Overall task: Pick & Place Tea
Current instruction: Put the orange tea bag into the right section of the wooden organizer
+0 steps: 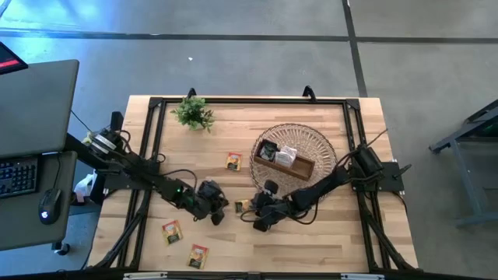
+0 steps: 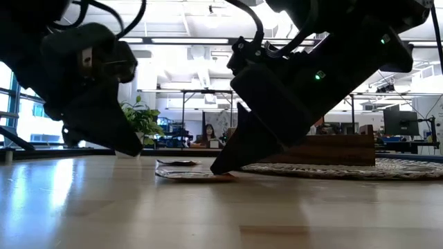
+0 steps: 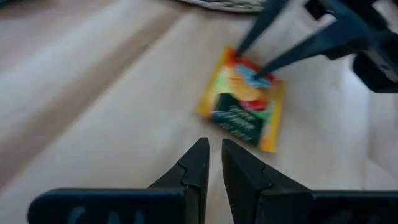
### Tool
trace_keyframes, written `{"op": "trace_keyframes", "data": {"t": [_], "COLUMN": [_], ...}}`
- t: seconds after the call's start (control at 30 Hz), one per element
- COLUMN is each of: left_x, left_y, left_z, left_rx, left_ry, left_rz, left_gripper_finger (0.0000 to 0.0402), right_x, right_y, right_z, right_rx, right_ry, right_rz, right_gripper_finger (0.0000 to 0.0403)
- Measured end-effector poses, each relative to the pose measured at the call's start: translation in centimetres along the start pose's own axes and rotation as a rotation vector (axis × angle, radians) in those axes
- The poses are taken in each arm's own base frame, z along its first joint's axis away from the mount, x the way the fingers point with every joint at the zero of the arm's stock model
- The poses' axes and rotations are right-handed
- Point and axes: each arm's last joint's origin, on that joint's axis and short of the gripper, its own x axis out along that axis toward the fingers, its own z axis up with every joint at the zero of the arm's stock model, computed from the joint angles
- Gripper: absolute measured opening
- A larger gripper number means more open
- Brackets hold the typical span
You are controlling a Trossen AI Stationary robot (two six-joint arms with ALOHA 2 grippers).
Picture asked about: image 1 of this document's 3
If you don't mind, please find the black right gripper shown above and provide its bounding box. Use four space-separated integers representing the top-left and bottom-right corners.
248 192 291 233

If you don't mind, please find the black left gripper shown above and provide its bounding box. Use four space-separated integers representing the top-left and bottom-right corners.
193 192 230 227

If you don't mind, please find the gold foil mango tea packet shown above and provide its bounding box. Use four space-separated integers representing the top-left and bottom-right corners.
234 198 253 215

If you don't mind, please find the printed foil tea packet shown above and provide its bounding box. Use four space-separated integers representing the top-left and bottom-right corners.
161 219 184 246
225 152 243 172

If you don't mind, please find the orange tea packet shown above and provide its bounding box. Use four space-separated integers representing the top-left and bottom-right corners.
186 243 210 270

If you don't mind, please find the dark wooden tea box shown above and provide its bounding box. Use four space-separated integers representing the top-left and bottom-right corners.
253 138 316 182

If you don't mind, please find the round woven straw placemat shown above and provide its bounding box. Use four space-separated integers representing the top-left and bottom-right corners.
248 122 338 198

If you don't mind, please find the green plant in white pot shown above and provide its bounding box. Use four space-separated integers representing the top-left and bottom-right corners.
170 96 216 134

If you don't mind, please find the black desk caster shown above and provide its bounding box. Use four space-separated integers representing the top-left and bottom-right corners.
52 240 72 257

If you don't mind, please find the black computer mouse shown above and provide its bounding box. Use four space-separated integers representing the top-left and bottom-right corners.
37 187 62 226

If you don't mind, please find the grey desk surface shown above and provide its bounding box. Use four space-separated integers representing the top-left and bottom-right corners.
0 150 78 252

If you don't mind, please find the black computer keyboard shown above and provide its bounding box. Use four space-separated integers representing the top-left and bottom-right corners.
0 155 40 200

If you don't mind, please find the grey metal stand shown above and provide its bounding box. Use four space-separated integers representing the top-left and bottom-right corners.
429 99 498 229

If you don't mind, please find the black tablet red screen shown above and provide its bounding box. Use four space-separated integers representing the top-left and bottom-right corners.
0 40 29 75

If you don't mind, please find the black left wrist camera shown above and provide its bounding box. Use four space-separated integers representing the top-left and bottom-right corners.
199 179 223 200

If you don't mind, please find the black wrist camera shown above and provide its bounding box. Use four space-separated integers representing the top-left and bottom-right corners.
263 179 280 196
199 179 223 200

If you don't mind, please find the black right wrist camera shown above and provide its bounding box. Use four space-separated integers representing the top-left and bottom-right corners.
263 179 280 196

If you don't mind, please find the white strip bracket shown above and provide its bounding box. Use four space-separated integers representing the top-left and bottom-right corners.
123 271 168 280
341 273 386 280

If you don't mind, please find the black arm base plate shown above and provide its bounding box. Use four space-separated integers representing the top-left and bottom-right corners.
351 160 412 194
103 170 160 191

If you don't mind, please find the black metal table frame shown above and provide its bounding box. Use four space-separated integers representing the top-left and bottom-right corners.
87 86 420 273

